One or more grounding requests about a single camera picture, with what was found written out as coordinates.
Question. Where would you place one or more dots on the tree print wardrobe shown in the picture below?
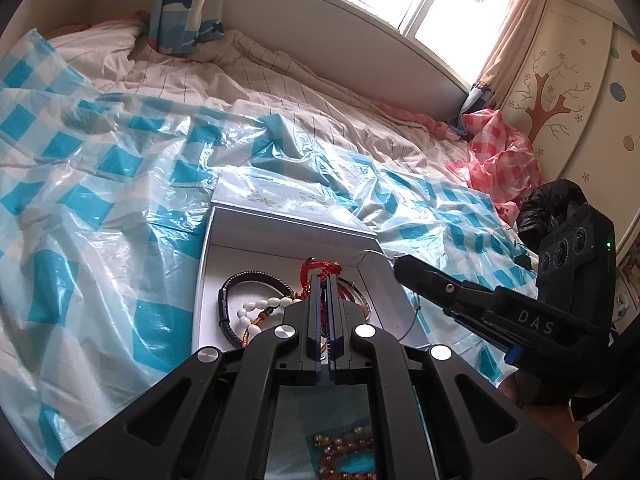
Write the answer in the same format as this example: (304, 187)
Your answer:
(575, 110)

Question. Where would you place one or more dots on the pink blanket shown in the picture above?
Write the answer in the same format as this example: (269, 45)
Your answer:
(415, 117)

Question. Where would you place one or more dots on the pink checkered plastic sheet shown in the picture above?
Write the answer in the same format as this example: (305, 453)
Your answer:
(500, 135)

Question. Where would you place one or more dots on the printed curtain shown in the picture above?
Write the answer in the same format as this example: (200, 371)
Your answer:
(175, 10)
(515, 20)

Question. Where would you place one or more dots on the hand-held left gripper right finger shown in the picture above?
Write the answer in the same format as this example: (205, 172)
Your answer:
(331, 310)

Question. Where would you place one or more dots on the window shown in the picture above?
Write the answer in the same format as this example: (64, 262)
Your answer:
(450, 10)

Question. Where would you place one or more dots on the white jewelry box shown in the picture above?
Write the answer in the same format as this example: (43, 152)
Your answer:
(260, 240)

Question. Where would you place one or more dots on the blue checkered plastic sheet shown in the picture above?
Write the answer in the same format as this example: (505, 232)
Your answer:
(100, 210)

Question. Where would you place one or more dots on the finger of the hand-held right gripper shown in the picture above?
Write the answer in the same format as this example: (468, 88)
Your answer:
(425, 280)
(475, 327)

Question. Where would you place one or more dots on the black plastic bag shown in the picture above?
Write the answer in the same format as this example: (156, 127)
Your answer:
(545, 205)

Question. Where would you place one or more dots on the person's right hand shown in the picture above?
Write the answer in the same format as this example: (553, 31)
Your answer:
(507, 391)

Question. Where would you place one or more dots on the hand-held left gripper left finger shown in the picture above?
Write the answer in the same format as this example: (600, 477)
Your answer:
(316, 310)

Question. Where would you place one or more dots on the silver bangle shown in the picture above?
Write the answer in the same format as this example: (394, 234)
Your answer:
(362, 300)

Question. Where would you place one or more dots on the white window ledge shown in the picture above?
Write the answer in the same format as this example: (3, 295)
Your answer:
(325, 25)

